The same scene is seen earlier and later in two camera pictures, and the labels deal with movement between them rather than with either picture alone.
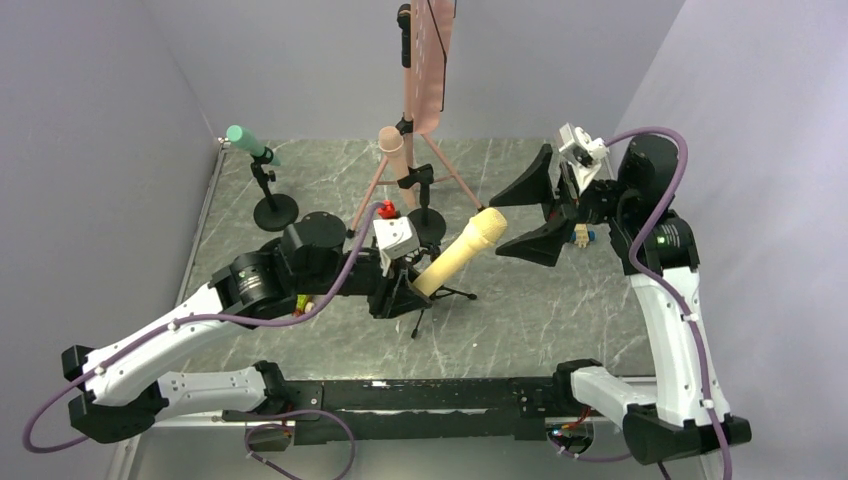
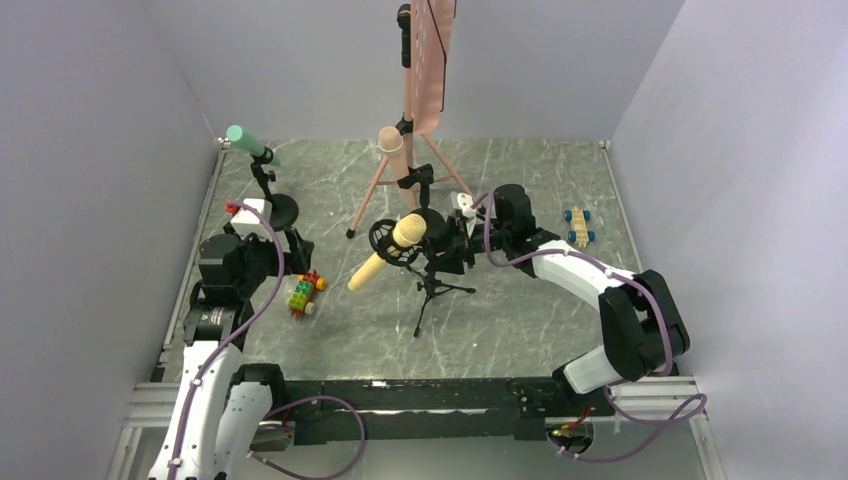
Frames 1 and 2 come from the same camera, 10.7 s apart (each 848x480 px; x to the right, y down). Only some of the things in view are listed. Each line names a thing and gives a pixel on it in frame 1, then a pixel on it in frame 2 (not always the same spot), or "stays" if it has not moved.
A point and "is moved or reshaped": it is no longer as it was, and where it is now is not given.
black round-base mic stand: [277, 212] stays
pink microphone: [390, 142] stays
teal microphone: [249, 141] stays
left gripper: [395, 291] -> [291, 245]
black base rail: [509, 407] stays
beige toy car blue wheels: [582, 235] stays
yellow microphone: [485, 227] is moved or reshaped
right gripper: [562, 210] -> [453, 241]
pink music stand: [424, 85] stays
